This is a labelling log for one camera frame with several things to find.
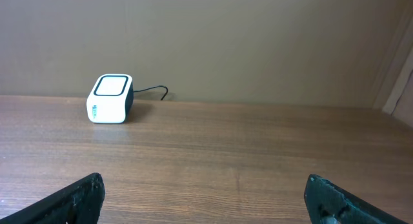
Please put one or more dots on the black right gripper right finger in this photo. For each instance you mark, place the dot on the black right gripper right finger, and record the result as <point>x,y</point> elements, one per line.
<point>328,203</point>

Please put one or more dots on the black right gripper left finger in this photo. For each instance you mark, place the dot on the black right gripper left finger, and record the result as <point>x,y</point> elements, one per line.
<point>78,203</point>

